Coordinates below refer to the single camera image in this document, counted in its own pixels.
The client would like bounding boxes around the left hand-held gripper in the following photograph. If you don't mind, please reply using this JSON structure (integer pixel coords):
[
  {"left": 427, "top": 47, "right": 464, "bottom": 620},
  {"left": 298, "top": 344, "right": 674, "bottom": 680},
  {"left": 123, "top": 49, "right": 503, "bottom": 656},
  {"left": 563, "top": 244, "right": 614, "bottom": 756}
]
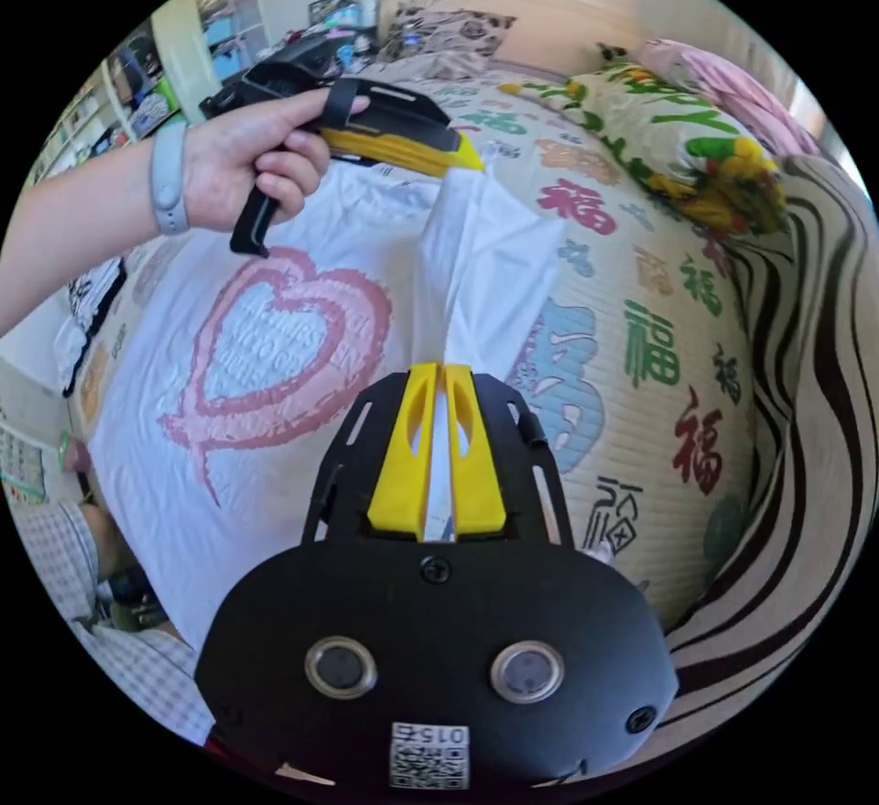
[{"left": 198, "top": 38, "right": 487, "bottom": 259}]

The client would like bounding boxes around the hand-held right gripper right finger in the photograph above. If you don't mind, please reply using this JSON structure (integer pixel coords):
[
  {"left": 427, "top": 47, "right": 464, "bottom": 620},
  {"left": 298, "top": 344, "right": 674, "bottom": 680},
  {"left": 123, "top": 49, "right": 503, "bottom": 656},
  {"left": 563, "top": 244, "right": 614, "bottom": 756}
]
[{"left": 444, "top": 363, "right": 510, "bottom": 537}]

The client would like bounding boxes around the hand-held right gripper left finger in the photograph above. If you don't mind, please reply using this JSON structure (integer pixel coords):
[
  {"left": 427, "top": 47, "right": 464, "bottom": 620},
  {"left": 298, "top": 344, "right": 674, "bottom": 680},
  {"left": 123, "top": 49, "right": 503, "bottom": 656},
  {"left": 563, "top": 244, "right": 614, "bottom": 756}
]
[{"left": 366, "top": 363, "right": 438, "bottom": 542}]

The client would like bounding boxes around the white shirt with pink heart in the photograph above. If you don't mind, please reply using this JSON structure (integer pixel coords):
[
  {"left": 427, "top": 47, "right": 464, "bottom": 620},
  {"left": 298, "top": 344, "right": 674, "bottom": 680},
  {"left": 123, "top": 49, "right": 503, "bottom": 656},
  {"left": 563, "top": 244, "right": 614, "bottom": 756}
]
[{"left": 85, "top": 144, "right": 569, "bottom": 652}]

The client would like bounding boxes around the person's left forearm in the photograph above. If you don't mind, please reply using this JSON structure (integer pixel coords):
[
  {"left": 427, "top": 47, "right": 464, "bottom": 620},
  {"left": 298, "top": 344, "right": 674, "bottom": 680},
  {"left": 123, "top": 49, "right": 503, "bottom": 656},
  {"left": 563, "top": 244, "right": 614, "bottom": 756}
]
[{"left": 0, "top": 120, "right": 191, "bottom": 336}]

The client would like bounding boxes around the person's left hand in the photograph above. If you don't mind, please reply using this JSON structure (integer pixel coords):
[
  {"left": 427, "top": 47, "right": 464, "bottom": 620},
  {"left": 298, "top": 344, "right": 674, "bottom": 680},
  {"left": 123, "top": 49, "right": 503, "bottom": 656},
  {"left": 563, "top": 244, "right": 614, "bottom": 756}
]
[{"left": 182, "top": 87, "right": 373, "bottom": 230}]

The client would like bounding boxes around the pillow with black print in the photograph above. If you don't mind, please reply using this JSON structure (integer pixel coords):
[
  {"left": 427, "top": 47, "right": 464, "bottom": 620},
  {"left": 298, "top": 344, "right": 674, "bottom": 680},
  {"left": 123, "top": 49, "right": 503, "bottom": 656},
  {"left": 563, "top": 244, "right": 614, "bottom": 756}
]
[{"left": 379, "top": 3, "right": 517, "bottom": 75}]

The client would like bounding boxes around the green and yellow printed pillow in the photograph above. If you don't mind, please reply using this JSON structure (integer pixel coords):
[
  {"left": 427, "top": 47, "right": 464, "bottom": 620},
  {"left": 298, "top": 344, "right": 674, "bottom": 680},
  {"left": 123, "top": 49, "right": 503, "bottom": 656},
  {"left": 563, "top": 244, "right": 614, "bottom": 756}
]
[{"left": 499, "top": 60, "right": 792, "bottom": 237}]

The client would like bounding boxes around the white cupboard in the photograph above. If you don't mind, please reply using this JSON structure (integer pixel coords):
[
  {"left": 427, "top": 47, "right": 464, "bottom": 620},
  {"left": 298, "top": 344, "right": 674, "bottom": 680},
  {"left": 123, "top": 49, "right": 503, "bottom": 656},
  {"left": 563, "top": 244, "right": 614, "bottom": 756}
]
[{"left": 194, "top": 0, "right": 267, "bottom": 66}]

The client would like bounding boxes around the bed with printed mat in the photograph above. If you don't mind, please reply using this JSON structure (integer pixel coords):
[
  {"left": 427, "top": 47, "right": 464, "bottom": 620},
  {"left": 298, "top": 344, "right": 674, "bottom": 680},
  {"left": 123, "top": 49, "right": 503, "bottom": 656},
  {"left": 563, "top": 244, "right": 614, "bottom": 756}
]
[{"left": 68, "top": 56, "right": 765, "bottom": 629}]

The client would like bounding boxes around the pink blanket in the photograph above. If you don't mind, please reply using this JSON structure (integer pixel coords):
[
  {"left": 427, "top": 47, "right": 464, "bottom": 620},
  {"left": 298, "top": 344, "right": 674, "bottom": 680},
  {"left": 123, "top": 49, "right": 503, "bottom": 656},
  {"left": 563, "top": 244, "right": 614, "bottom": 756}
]
[{"left": 631, "top": 38, "right": 827, "bottom": 158}]

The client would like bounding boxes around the person's body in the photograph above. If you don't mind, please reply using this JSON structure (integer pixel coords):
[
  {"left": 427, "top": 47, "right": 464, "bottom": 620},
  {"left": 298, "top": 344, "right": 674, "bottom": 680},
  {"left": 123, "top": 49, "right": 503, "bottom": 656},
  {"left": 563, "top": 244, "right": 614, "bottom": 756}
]
[{"left": 12, "top": 501, "right": 222, "bottom": 749}]

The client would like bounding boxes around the white shelf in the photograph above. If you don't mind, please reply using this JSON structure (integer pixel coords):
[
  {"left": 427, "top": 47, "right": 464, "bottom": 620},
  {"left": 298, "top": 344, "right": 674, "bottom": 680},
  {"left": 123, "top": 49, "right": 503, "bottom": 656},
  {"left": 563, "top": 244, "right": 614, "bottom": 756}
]
[{"left": 26, "top": 16, "right": 188, "bottom": 182}]

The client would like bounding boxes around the brown striped quilt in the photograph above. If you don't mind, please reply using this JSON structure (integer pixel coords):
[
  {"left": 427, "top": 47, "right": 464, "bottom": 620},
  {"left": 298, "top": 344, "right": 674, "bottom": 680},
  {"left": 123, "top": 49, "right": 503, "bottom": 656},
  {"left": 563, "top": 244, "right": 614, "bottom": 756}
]
[{"left": 657, "top": 154, "right": 879, "bottom": 745}]

